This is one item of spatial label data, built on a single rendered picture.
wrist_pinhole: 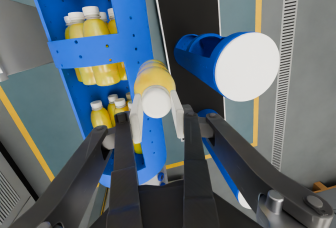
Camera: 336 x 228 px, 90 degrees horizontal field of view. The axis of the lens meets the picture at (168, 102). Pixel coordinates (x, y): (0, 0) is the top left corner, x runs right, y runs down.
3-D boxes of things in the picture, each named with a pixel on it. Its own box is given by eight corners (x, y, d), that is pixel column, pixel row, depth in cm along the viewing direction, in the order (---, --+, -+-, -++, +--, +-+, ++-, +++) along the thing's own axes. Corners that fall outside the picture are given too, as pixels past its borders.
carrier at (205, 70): (210, 50, 152) (189, 26, 142) (290, 65, 71) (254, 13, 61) (189, 73, 157) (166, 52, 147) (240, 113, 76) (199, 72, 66)
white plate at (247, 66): (291, 66, 70) (289, 65, 71) (255, 15, 60) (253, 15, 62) (242, 113, 75) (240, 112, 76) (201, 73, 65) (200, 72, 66)
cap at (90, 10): (99, 15, 45) (97, 7, 45) (100, 13, 42) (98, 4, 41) (83, 16, 44) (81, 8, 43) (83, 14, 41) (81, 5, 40)
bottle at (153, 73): (132, 75, 40) (119, 104, 23) (151, 51, 38) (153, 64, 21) (154, 93, 42) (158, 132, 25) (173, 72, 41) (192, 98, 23)
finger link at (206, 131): (187, 126, 14) (222, 122, 14) (179, 104, 19) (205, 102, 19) (187, 141, 15) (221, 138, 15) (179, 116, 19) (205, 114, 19)
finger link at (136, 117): (141, 143, 16) (133, 144, 16) (143, 113, 23) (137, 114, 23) (137, 115, 15) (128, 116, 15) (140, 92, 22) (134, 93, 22)
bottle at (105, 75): (119, 79, 54) (104, 14, 47) (123, 83, 48) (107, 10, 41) (96, 83, 52) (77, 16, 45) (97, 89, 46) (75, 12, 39)
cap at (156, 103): (136, 102, 23) (135, 107, 21) (154, 81, 22) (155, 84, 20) (157, 118, 24) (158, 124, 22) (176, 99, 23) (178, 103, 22)
